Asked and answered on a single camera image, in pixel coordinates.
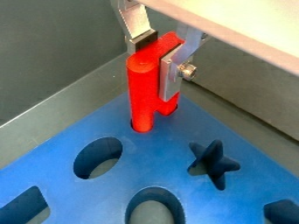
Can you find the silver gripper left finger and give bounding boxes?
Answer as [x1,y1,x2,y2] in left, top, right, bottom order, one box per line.
[109,0,157,54]

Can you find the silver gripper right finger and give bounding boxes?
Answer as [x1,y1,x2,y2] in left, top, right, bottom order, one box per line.
[159,24,204,102]

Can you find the red square-circle peg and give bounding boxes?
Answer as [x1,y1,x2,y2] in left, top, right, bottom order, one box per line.
[125,31,183,133]

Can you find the blue shape-sorter block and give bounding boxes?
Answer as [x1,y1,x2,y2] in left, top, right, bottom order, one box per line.
[0,95,299,224]

